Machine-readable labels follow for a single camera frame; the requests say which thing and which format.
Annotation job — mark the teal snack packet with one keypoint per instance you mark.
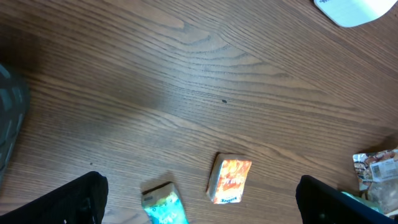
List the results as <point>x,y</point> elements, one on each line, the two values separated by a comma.
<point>370,204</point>

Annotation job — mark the orange tissue pack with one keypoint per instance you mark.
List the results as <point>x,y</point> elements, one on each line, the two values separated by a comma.
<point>227,178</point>

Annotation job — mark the beige Pantree snack bag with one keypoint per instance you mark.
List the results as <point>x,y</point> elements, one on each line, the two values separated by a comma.
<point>377,177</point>

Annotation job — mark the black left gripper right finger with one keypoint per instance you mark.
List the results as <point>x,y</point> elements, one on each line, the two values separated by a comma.
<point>319,203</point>

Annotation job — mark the teal tissue pack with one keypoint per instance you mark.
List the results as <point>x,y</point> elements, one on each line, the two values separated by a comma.
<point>163,205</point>

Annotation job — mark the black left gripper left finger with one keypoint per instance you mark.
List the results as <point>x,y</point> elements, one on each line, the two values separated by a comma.
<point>82,200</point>

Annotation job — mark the white barcode scanner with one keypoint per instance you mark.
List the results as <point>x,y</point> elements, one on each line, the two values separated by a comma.
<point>352,13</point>

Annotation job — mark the grey plastic mesh basket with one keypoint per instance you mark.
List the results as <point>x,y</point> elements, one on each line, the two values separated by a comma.
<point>15,102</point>

